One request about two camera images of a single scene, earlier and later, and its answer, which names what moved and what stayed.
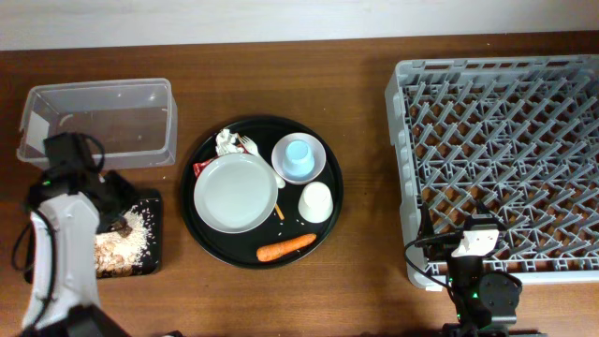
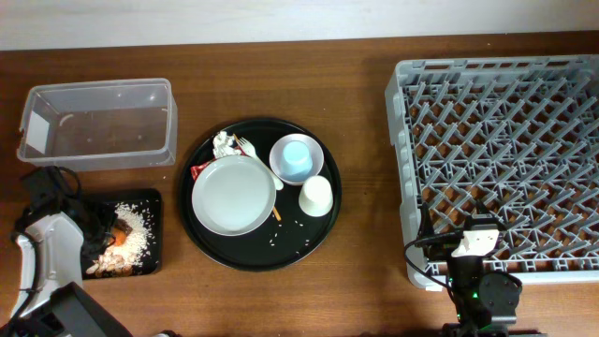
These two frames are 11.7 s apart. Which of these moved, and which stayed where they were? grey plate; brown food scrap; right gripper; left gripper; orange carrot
Moved: orange carrot; left gripper
Stayed: right gripper; brown food scrap; grey plate
